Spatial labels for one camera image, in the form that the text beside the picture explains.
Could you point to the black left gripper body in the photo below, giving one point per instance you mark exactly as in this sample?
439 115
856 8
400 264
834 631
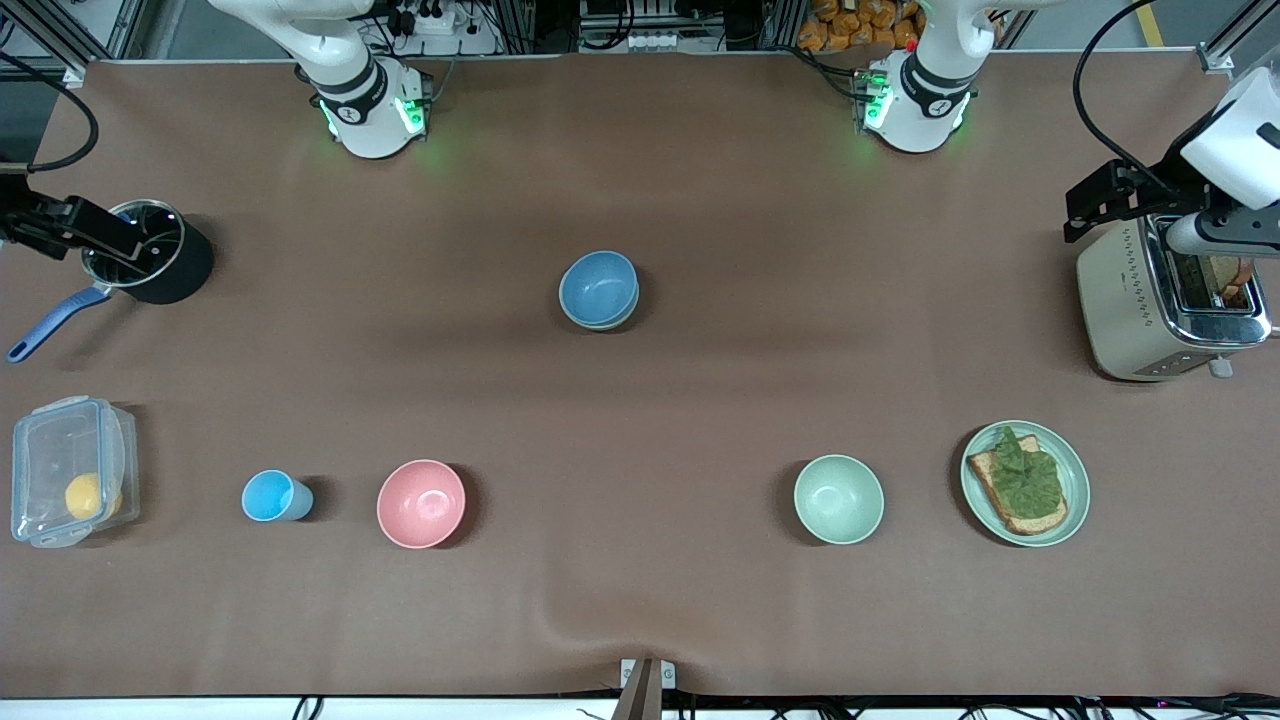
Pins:
1150 190

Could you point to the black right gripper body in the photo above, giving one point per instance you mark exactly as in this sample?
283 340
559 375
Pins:
20 224

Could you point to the blue bowl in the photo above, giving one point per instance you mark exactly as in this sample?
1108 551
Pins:
598 287

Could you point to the light green bowl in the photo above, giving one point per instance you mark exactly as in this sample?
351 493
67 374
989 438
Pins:
612 326
838 500

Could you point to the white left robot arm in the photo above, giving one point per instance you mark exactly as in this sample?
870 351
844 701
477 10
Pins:
920 110

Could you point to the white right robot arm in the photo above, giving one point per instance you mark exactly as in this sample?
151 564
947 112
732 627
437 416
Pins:
365 110

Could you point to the pink bowl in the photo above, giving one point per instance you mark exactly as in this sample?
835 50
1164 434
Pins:
421 504

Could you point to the glass lid with blue knob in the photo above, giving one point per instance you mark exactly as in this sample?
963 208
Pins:
162 235

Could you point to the cream and chrome toaster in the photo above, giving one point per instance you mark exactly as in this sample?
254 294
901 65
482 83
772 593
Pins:
1115 300

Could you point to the brown bread slice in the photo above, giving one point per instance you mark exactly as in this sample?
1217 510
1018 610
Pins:
1235 280

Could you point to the clear plastic lidded container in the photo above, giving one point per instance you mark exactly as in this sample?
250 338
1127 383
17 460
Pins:
50 450

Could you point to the yellow lemon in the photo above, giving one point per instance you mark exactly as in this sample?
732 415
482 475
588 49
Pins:
85 495

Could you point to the light green plate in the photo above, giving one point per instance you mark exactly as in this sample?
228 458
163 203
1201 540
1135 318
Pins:
1077 470

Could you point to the green lettuce leaf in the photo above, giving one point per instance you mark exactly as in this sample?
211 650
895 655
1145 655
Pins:
1030 480

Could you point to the light blue cup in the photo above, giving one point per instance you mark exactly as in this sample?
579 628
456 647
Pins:
268 496

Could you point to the bag of orange snacks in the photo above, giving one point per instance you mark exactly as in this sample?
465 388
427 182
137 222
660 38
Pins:
850 25

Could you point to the toasted bread slice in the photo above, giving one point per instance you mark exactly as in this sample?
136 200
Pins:
1040 522

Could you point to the white power strip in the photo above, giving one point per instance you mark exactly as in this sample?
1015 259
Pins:
435 20

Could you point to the metal corner bracket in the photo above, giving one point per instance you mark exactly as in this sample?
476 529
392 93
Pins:
74 76
1218 58

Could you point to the metal table edge bracket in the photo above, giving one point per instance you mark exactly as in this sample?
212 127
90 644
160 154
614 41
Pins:
647 690

